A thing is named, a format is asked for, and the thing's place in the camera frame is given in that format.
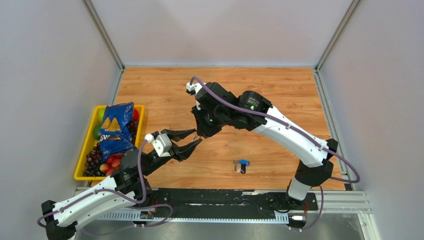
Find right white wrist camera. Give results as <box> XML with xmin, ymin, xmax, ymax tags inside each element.
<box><xmin>186</xmin><ymin>82</ymin><xmax>203</xmax><ymax>110</ymax></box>

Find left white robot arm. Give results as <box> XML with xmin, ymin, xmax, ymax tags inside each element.
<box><xmin>37</xmin><ymin>128</ymin><xmax>201</xmax><ymax>240</ymax></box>

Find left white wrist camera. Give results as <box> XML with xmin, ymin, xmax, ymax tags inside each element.
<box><xmin>144</xmin><ymin>133</ymin><xmax>172</xmax><ymax>157</ymax></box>

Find blue capped key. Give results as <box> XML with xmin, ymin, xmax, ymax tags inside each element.
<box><xmin>233</xmin><ymin>159</ymin><xmax>250</xmax><ymax>173</ymax></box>

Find blue chips bag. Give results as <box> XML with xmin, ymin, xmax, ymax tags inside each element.
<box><xmin>99</xmin><ymin>102</ymin><xmax>135</xmax><ymax>163</ymax></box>

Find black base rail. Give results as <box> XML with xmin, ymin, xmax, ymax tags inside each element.
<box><xmin>142</xmin><ymin>188</ymin><xmax>319</xmax><ymax>220</ymax></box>

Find red peach fruits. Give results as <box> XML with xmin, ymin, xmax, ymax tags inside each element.
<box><xmin>98</xmin><ymin>153</ymin><xmax>125</xmax><ymax>175</ymax></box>

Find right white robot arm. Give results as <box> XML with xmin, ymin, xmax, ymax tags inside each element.
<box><xmin>186</xmin><ymin>82</ymin><xmax>338</xmax><ymax>209</ymax></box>

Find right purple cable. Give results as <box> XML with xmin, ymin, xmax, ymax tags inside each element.
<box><xmin>190</xmin><ymin>76</ymin><xmax>361</xmax><ymax>232</ymax></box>

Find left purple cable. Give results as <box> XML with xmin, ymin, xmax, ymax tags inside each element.
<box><xmin>36</xmin><ymin>139</ymin><xmax>175</xmax><ymax>231</ymax></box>

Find green apple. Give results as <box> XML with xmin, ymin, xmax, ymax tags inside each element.
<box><xmin>92</xmin><ymin>123</ymin><xmax>102</xmax><ymax>141</ymax></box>

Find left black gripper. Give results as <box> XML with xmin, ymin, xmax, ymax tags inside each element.
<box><xmin>141</xmin><ymin>128</ymin><xmax>204</xmax><ymax>176</ymax></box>

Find purple cable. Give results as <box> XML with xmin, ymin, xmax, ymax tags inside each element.
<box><xmin>36</xmin><ymin>139</ymin><xmax>175</xmax><ymax>231</ymax></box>
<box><xmin>190</xmin><ymin>76</ymin><xmax>361</xmax><ymax>232</ymax></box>

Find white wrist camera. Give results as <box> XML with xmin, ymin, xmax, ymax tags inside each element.
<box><xmin>186</xmin><ymin>82</ymin><xmax>203</xmax><ymax>110</ymax></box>
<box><xmin>144</xmin><ymin>133</ymin><xmax>172</xmax><ymax>157</ymax></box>

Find purple grape bunch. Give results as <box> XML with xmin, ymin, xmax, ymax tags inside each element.
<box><xmin>84</xmin><ymin>120</ymin><xmax>138</xmax><ymax>176</ymax></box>

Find yellow plastic tray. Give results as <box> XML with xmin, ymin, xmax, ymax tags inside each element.
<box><xmin>74</xmin><ymin>104</ymin><xmax>147</xmax><ymax>181</ymax></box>

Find lime green fruit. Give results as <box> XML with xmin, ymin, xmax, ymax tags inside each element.
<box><xmin>97</xmin><ymin>108</ymin><xmax>105</xmax><ymax>123</ymax></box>

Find red apple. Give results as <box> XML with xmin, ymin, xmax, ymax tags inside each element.
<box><xmin>131</xmin><ymin>108</ymin><xmax>140</xmax><ymax>122</ymax></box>

